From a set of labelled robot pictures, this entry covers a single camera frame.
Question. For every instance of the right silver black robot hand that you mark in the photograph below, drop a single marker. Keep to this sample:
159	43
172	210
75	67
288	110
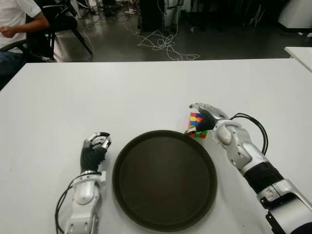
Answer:
212	115

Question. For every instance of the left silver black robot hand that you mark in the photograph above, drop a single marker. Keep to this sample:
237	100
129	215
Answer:
91	158

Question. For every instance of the multicoloured Rubik's cube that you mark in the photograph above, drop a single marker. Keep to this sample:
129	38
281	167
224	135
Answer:
193	119

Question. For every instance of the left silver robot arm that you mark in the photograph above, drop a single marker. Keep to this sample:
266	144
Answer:
84	192

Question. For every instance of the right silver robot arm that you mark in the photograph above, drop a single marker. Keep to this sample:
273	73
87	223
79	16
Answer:
246	151

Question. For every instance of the dark brown round plate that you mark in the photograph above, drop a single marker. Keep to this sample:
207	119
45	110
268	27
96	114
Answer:
164	182

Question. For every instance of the black equipment racks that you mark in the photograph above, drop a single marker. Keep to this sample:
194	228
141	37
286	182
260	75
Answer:
224	13

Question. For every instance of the silver humanoid robot legs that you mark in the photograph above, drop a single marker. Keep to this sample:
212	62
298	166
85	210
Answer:
170	17

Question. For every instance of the white neighbouring table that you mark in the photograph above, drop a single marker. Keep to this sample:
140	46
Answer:
302	54

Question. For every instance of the folded metal stands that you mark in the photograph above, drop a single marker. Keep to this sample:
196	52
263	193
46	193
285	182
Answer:
257	15

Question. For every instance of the black cabinet on casters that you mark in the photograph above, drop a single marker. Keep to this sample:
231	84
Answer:
152	15

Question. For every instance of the black office chair armrest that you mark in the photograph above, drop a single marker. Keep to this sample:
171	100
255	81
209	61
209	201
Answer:
31	54

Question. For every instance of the white power strip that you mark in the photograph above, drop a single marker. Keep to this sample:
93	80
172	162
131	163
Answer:
130	11

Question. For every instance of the white pillar with black base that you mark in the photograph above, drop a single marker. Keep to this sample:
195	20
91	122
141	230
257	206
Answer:
297	13

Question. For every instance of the black four-legged chair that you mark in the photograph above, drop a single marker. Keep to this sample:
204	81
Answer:
63	23

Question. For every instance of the person in white shirt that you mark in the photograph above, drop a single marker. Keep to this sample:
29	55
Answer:
14	14

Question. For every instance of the white desk frame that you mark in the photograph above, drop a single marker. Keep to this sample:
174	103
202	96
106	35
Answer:
78	9

